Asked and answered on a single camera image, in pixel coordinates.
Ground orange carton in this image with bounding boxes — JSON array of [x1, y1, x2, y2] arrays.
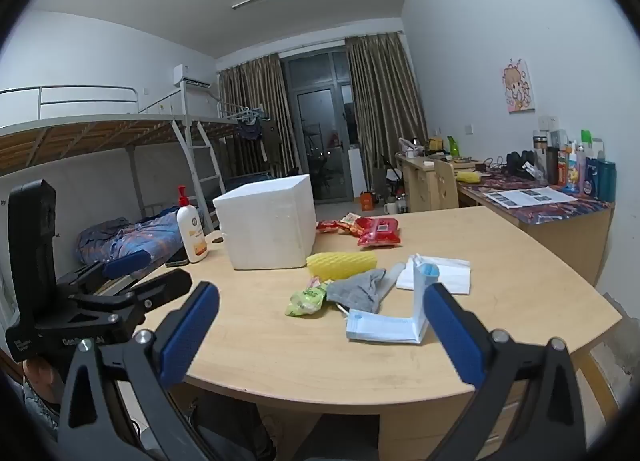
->
[[557, 148, 581, 193]]

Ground wooden smiley chair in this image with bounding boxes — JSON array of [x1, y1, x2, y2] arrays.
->
[[432, 158, 460, 209]]

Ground blue patterned blanket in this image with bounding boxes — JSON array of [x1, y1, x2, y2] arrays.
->
[[77, 206, 206, 267]]

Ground white cloth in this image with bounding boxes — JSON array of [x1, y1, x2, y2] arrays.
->
[[396, 255, 472, 295]]

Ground long wooden desk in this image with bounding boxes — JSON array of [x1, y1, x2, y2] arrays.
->
[[395, 151, 617, 287]]

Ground white air conditioner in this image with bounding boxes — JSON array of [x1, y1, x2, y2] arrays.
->
[[171, 64, 212, 88]]

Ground large red snack packet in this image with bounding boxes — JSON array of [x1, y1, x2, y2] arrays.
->
[[356, 216, 403, 248]]

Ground person's left forearm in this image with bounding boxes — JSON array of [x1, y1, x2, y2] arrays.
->
[[0, 357, 67, 442]]

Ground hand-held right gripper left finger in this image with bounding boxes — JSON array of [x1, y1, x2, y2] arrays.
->
[[57, 281, 221, 461]]

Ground white foam box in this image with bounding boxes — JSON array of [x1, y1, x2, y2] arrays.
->
[[212, 174, 317, 271]]

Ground white bottle green cap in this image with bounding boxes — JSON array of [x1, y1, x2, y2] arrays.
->
[[575, 130, 594, 177]]

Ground black headphones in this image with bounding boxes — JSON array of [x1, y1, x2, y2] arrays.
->
[[506, 150, 539, 178]]

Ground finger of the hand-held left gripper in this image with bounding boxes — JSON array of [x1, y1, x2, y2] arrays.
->
[[56, 250, 152, 292], [69, 268, 194, 328]]

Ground blue face mask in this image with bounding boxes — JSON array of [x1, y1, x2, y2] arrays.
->
[[345, 255, 442, 346]]

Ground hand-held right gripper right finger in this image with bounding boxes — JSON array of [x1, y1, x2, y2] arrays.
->
[[424, 282, 588, 461]]

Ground lotion pump bottle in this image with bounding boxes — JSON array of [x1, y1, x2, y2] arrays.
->
[[176, 185, 209, 263]]

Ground cartoon wall poster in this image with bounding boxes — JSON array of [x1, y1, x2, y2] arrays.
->
[[500, 58, 536, 114]]

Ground green snack packet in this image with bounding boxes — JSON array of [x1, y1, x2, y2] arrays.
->
[[285, 277, 329, 317]]

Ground brown curtain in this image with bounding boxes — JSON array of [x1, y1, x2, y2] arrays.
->
[[345, 32, 430, 192], [217, 54, 301, 187]]

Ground turquoise clothes hanger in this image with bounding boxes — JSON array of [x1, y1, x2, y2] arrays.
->
[[230, 104, 264, 124]]

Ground hanging dark clothes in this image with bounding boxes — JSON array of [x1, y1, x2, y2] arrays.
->
[[235, 116, 282, 167]]

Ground teal cup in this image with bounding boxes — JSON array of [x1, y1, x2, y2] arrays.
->
[[596, 160, 617, 202]]

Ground grey sock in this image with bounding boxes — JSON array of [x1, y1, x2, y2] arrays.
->
[[326, 268, 387, 315]]

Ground blue bottle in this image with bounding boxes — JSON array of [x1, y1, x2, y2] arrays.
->
[[582, 157, 600, 196]]

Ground glass balcony door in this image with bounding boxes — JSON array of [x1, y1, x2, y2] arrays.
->
[[281, 48, 362, 202]]

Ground black folding chair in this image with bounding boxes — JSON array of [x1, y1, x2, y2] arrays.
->
[[372, 155, 407, 202]]

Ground printed paper sheet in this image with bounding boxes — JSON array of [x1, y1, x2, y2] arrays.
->
[[484, 186, 578, 209]]

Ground metal bunk bed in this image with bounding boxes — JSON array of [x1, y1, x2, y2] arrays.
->
[[172, 76, 281, 222], [0, 85, 223, 282]]

